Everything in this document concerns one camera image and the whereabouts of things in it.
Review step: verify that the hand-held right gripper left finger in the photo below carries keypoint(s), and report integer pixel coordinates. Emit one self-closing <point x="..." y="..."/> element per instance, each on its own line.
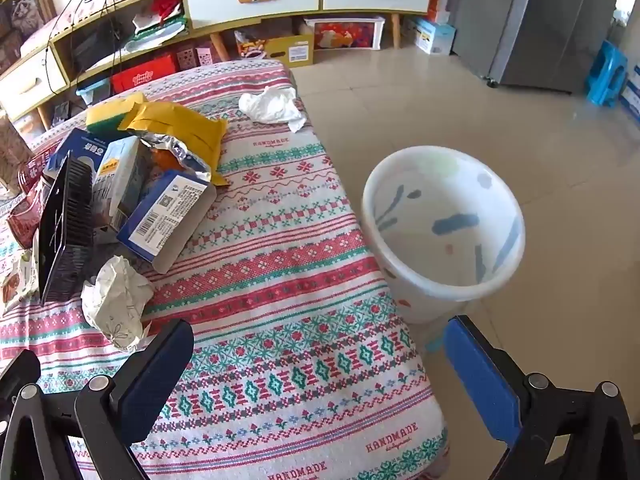
<point x="150" y="380"/>

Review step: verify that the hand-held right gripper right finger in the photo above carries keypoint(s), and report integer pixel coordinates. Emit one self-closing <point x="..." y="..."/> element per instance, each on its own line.
<point x="480" y="380"/>

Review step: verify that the floral paper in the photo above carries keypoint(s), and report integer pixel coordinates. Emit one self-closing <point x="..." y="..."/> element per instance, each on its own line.
<point x="117" y="300"/>

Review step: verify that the large blue barcode carton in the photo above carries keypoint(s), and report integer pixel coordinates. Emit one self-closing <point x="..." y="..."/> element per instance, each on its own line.
<point x="160" y="220"/>

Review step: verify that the black plastic tray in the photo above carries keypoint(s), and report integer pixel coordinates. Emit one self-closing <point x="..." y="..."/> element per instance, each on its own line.
<point x="60" y="230"/>

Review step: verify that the blue white milk carton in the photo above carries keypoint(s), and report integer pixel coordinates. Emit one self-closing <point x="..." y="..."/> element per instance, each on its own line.
<point x="120" y="180"/>

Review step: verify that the yellow foil snack bag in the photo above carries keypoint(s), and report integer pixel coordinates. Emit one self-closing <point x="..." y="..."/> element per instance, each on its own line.
<point x="190" y="132"/>

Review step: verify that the white snack wrapper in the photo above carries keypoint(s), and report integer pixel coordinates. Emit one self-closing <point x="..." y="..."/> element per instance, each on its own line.
<point x="17" y="280"/>

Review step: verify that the red green patterned tablecloth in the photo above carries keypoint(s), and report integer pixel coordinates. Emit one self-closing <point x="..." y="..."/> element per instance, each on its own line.
<point x="280" y="260"/>

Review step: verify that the yellow green sponge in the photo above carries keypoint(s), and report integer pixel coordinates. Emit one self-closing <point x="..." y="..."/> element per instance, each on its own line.
<point x="107" y="117"/>

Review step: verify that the blue plastic container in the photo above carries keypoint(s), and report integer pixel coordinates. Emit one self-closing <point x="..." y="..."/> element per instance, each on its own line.
<point x="92" y="92"/>

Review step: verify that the white crumpled tissue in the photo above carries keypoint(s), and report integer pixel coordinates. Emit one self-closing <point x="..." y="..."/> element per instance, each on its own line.
<point x="267" y="105"/>

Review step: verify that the red gift box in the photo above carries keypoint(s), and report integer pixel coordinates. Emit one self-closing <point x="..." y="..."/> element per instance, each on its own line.
<point x="145" y="75"/>

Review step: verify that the pink patterned box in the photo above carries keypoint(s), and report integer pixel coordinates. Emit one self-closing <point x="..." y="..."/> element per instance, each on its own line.
<point x="186" y="57"/>
<point x="206" y="52"/>

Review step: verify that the white blue stacked cartons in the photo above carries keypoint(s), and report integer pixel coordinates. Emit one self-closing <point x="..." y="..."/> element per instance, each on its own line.
<point x="632" y="90"/>

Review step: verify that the blue plastic stool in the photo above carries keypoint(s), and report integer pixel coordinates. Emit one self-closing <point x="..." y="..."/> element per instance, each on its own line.
<point x="606" y="75"/>

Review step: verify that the black set-top box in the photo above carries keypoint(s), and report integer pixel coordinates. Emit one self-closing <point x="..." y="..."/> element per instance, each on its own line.
<point x="87" y="42"/>

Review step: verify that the white blue cardboard box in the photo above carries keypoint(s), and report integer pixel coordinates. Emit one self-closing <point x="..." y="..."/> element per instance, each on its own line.
<point x="430" y="35"/>

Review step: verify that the yellow cardboard box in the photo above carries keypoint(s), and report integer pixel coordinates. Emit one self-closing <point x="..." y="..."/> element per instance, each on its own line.
<point x="285" y="50"/>

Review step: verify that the grey refrigerator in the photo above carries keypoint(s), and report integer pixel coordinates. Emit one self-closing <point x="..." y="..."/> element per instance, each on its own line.
<point x="540" y="25"/>

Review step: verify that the red green festive decorations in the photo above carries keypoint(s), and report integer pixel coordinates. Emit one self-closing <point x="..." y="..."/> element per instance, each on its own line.
<point x="160" y="15"/>

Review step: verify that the white storage bin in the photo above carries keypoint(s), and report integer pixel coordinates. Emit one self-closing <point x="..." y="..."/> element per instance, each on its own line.
<point x="345" y="32"/>

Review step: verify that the orange white boxes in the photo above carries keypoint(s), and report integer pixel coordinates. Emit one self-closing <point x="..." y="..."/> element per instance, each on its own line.
<point x="441" y="5"/>

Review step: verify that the framed picture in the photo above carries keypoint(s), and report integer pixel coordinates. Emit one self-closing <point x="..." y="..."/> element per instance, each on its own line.
<point x="22" y="5"/>

